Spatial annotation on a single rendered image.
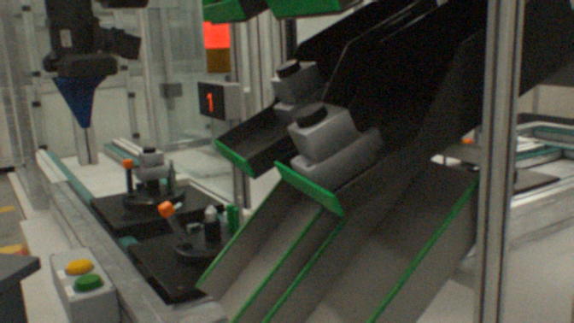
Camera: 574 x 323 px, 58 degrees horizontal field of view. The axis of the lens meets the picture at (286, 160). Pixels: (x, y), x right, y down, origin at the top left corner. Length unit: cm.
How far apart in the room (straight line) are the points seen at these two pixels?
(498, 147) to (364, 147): 11
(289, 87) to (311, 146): 15
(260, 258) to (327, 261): 14
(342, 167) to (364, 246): 16
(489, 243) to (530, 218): 77
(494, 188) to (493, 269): 7
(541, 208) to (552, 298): 29
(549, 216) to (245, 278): 81
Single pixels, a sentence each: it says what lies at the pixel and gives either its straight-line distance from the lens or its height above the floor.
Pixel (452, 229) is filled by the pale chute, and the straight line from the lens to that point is 49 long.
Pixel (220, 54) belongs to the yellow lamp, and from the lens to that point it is 106.
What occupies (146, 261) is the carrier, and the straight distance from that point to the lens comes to 92.
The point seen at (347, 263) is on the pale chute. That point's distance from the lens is 60.
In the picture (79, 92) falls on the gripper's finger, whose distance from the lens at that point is 74.
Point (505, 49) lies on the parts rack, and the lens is 45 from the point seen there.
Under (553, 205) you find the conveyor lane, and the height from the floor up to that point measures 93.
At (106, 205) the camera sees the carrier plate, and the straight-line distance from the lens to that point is 125.
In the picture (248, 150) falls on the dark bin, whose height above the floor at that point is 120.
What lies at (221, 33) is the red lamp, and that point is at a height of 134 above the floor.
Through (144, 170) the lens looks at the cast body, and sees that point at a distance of 119.
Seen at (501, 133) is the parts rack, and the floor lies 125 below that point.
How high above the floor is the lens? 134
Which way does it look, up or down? 14 degrees down
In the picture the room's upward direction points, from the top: 3 degrees counter-clockwise
